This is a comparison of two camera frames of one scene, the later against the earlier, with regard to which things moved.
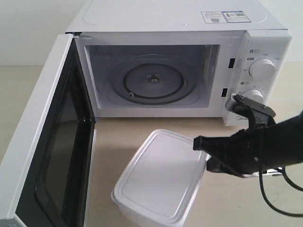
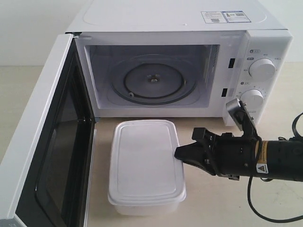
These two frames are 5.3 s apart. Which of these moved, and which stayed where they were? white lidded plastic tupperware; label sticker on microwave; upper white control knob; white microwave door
Moved: white lidded plastic tupperware
Stayed: white microwave door; upper white control knob; label sticker on microwave
